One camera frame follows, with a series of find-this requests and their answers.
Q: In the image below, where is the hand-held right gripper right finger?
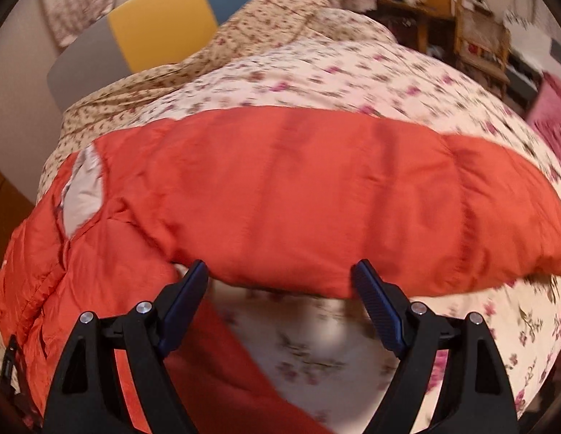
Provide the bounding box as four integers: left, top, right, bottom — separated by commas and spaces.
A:
352, 259, 519, 434

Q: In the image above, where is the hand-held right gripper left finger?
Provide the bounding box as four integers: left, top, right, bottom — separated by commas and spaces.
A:
43, 259, 211, 434

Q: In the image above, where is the orange down jacket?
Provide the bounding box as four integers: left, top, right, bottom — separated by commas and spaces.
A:
0, 106, 561, 434

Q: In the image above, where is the wooden wardrobe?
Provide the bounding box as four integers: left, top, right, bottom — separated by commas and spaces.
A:
0, 162, 38, 281

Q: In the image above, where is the pink-flowered cream quilt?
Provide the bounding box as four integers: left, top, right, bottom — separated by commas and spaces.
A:
163, 7, 561, 434

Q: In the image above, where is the pink cloth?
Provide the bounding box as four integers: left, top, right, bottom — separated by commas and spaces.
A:
528, 71, 561, 169

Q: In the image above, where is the dark low cabinet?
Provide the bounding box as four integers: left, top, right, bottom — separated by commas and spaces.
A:
505, 51, 544, 111

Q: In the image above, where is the grey yellow blue headboard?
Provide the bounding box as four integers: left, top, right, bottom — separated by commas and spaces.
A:
46, 0, 285, 115

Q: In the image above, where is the wooden desk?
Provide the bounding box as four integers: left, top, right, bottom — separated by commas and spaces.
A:
374, 0, 464, 60

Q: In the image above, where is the small-flowered beige bedspread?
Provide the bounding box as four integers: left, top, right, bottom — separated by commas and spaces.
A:
36, 0, 396, 200

